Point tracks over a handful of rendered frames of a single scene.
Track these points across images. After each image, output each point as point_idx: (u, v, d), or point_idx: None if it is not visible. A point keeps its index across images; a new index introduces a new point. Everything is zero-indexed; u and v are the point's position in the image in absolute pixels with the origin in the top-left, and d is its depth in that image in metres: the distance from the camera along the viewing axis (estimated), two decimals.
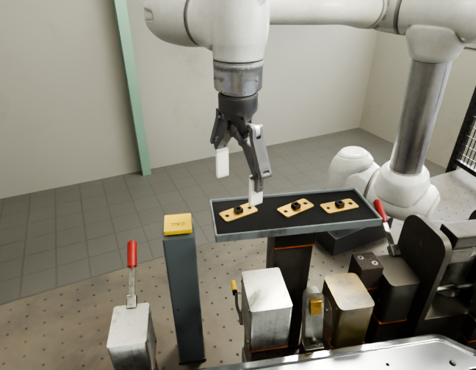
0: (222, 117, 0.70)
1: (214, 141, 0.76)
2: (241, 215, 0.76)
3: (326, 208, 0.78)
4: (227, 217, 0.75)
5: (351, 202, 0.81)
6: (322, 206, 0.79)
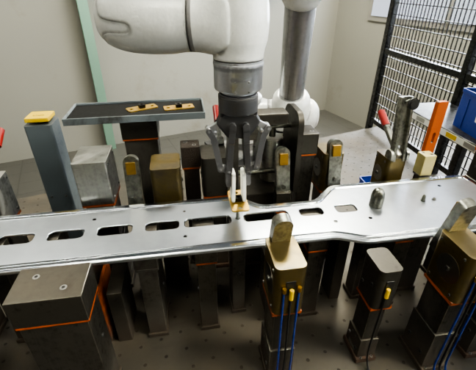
0: (216, 131, 0.66)
1: (224, 167, 0.70)
2: None
3: (166, 108, 0.96)
4: (243, 208, 0.73)
5: (190, 105, 0.98)
6: (164, 106, 0.97)
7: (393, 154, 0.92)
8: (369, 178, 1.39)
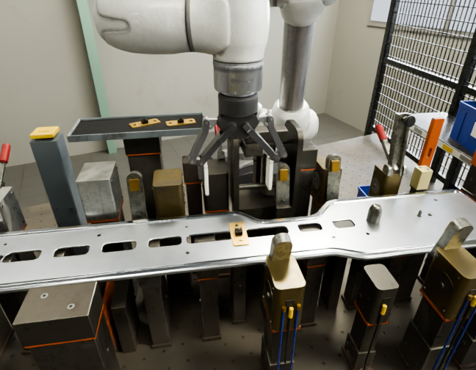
0: (211, 126, 0.65)
1: (195, 159, 0.68)
2: (245, 233, 0.80)
3: (168, 123, 0.98)
4: (243, 241, 0.78)
5: (192, 120, 1.00)
6: (167, 122, 0.99)
7: (390, 169, 0.94)
8: (367, 188, 1.42)
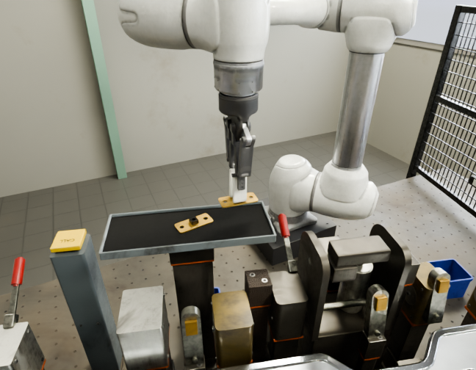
0: None
1: (230, 159, 0.73)
2: None
3: (222, 202, 0.74)
4: None
5: (252, 196, 0.77)
6: (220, 200, 0.75)
7: None
8: (437, 263, 1.21)
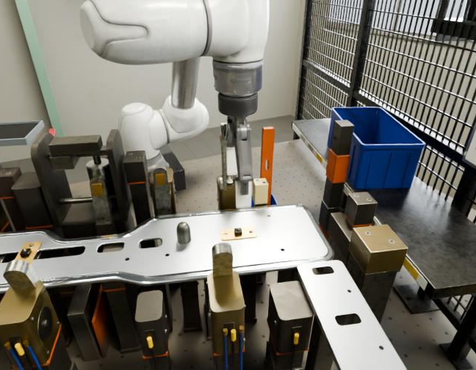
0: None
1: None
2: (34, 254, 0.74)
3: (223, 235, 0.80)
4: None
5: (252, 230, 0.81)
6: (221, 232, 0.81)
7: (221, 183, 0.88)
8: None
